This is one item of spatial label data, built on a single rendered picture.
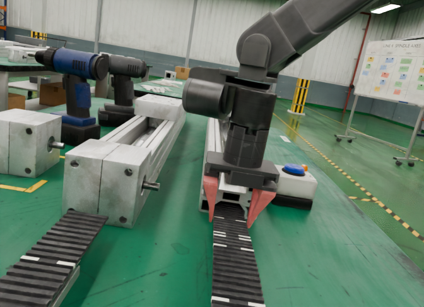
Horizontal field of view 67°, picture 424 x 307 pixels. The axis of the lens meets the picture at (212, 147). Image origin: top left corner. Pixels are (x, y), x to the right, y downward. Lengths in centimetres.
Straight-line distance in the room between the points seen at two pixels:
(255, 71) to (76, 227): 28
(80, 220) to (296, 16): 35
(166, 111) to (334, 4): 53
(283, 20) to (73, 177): 34
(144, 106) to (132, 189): 42
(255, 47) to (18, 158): 44
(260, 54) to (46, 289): 33
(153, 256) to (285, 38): 31
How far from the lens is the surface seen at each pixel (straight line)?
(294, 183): 64
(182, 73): 431
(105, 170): 46
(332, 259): 52
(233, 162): 44
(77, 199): 48
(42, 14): 1200
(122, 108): 106
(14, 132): 63
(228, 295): 33
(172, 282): 39
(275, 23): 42
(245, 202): 55
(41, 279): 34
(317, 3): 42
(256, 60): 41
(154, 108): 84
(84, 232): 40
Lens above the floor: 102
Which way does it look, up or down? 14 degrees down
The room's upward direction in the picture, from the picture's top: 10 degrees clockwise
